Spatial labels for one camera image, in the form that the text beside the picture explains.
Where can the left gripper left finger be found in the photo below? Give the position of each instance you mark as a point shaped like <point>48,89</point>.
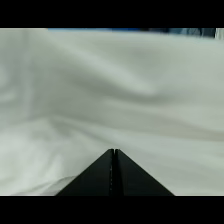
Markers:
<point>95,180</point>

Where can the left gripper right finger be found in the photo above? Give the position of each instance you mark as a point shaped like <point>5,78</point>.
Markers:
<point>136,180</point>

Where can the white shirt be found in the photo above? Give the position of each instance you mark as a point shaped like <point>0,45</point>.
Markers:
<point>110,93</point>

